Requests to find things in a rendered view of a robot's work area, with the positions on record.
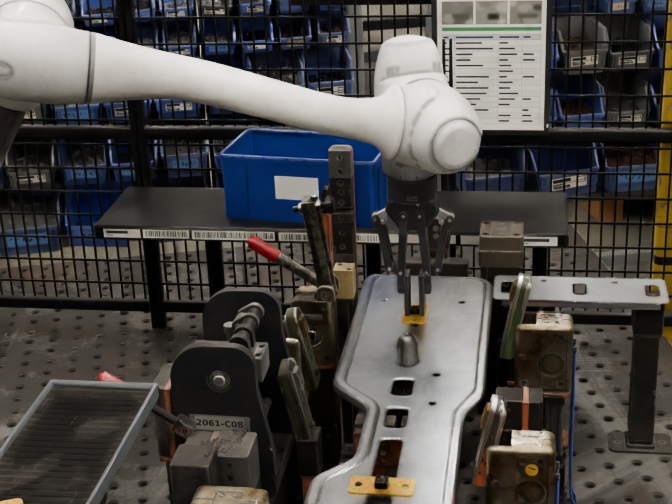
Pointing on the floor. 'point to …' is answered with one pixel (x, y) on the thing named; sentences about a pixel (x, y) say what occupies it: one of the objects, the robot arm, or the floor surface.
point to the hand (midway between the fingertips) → (414, 292)
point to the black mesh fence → (138, 132)
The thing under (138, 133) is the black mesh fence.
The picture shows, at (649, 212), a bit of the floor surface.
